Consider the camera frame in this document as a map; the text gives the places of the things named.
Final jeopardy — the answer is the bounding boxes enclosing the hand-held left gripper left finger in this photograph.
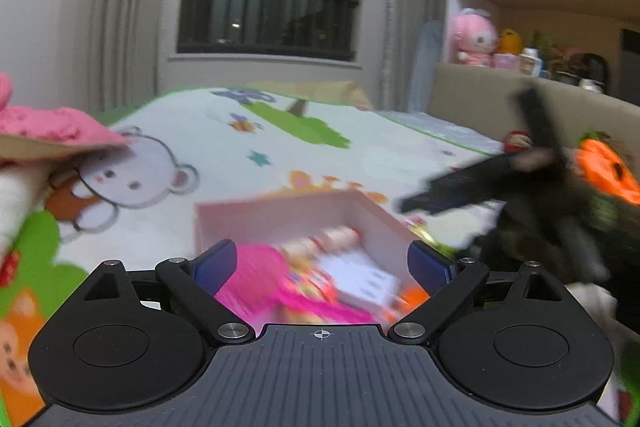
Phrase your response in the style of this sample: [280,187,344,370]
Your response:
[80,239,256,343]

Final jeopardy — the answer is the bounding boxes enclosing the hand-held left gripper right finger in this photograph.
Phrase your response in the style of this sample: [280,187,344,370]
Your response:
[389,241,566,345]

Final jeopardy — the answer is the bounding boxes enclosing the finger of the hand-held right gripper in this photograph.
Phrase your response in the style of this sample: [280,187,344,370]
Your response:
[510,87,571,165]
[397,154,526,214]

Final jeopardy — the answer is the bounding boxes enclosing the pink toy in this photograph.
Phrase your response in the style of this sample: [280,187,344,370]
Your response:
[215,244,306,313]

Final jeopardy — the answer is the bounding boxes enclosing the black plush toy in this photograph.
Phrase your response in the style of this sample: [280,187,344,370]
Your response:
[470,147,613,283]

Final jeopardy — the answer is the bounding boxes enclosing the pink cardboard box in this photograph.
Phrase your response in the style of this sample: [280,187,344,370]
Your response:
[194,191,433,325]

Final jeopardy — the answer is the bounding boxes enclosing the white bottle with red cap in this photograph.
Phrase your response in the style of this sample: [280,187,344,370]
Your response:
[280,227,362,258]

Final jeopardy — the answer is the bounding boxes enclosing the toy sticker card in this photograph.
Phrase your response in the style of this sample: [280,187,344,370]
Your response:
[285,257,343,303]

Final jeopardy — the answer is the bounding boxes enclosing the pink plastic tray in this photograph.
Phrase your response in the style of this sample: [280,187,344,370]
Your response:
[277,292,378,325]

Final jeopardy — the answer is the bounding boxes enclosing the small red figure toy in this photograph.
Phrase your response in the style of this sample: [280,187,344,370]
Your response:
[502,131,533,154]

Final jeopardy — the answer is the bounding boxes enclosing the white plastic bottle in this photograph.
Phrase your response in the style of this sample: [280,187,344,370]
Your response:
[520,48,543,78]

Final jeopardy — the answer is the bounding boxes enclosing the small potted plant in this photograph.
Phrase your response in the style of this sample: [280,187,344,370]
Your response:
[547,47,586,82]

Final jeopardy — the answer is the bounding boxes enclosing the white paper box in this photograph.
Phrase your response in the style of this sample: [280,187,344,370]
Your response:
[315,252,401,308]

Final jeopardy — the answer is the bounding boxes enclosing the beige headboard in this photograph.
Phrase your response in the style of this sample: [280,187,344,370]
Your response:
[427,62,640,158]

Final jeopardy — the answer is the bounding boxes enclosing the yellow plush toy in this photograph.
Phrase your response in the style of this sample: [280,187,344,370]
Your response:
[497,28,525,55]

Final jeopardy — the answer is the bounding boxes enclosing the pink plush doll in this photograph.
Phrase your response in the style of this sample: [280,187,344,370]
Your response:
[446,8,501,68]

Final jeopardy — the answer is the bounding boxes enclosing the printed cartoon play mat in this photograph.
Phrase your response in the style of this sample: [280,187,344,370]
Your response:
[0,82,640,427]

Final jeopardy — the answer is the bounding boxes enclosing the pink towel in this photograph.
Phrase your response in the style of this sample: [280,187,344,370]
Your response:
[0,74,132,148]

